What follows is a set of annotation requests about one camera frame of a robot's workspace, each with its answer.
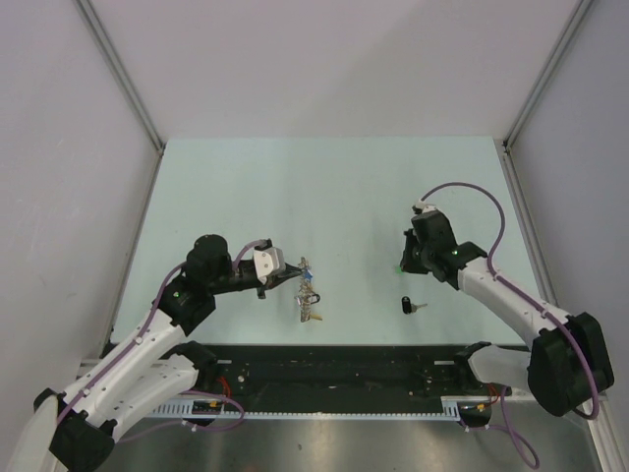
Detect silver disc keyring organiser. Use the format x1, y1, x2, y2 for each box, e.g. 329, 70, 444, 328
296, 257, 320, 323

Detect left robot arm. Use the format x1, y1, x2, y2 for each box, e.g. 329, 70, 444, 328
35, 234, 304, 471

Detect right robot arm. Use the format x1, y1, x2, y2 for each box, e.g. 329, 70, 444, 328
400, 206, 614, 417

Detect silver keys by green tag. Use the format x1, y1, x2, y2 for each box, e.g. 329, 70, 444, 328
401, 296, 428, 315

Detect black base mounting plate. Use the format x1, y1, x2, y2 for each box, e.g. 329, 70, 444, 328
100, 343, 574, 414

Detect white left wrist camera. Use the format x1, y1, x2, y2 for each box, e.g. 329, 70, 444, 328
253, 239, 286, 284

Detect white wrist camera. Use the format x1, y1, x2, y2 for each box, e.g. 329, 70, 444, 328
253, 239, 286, 284
412, 200, 438, 215

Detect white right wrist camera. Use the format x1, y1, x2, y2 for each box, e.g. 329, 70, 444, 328
412, 200, 438, 215

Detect aluminium frame right post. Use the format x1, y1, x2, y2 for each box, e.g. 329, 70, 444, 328
500, 0, 599, 148

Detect aluminium frame post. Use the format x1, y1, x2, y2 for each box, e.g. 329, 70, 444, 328
73, 0, 166, 151
500, 0, 599, 148

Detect white slotted cable duct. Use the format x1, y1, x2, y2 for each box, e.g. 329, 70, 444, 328
147, 398, 461, 422

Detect aluminium frame left post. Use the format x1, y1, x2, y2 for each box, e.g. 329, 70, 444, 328
73, 0, 166, 151

